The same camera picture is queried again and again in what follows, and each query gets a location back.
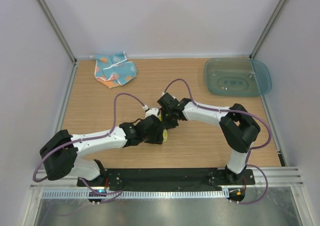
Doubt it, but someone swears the yellow green patterned towel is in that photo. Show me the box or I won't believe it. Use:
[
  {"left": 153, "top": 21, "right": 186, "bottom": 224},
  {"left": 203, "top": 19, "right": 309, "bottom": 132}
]
[{"left": 157, "top": 111, "right": 168, "bottom": 143}]

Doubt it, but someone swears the blue orange dotted towel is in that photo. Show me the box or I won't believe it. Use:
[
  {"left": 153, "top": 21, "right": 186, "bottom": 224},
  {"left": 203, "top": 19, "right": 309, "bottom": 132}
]
[{"left": 90, "top": 51, "right": 138, "bottom": 88}]

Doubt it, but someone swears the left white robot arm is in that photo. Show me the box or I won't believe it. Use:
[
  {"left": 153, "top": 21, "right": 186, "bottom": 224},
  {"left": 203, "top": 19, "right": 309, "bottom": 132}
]
[{"left": 39, "top": 115, "right": 165, "bottom": 186}]

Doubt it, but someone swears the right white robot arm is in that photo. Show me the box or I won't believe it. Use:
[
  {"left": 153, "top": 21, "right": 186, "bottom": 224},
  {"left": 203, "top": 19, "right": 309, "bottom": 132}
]
[{"left": 158, "top": 98, "right": 261, "bottom": 184}]

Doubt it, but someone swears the clear blue plastic tray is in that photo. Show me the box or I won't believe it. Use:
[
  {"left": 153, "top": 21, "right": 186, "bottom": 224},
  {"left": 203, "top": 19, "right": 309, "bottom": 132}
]
[{"left": 204, "top": 58, "right": 272, "bottom": 97}]

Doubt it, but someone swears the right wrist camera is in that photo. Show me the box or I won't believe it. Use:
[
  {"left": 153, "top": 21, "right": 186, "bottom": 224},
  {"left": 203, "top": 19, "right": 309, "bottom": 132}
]
[{"left": 157, "top": 93, "right": 179, "bottom": 113}]

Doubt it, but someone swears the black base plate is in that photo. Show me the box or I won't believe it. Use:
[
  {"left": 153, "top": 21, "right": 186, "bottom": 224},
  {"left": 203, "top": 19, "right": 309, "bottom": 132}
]
[{"left": 86, "top": 168, "right": 256, "bottom": 188}]

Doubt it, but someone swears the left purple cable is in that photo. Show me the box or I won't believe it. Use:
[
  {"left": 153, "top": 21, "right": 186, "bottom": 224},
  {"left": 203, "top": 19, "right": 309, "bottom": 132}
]
[{"left": 32, "top": 92, "right": 150, "bottom": 207}]

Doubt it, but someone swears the white slotted cable duct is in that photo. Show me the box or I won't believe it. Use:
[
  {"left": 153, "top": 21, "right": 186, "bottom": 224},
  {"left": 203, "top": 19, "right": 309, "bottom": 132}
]
[{"left": 41, "top": 188, "right": 229, "bottom": 200}]

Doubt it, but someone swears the front aluminium rail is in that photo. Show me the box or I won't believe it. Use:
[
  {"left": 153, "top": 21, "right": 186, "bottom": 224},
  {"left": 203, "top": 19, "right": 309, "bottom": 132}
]
[{"left": 29, "top": 167, "right": 304, "bottom": 189}]

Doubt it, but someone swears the left aluminium frame post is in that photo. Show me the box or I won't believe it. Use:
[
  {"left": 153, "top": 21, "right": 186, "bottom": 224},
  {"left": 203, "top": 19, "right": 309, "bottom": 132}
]
[{"left": 36, "top": 0, "right": 77, "bottom": 65}]

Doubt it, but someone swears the aluminium frame post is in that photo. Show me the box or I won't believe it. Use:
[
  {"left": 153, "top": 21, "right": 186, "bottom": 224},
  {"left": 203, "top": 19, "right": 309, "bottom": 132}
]
[
  {"left": 36, "top": 0, "right": 77, "bottom": 65},
  {"left": 249, "top": 0, "right": 289, "bottom": 59}
]

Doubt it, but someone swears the right aluminium frame post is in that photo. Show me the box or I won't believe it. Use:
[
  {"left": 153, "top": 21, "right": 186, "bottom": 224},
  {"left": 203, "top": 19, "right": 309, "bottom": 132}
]
[{"left": 249, "top": 0, "right": 289, "bottom": 59}]

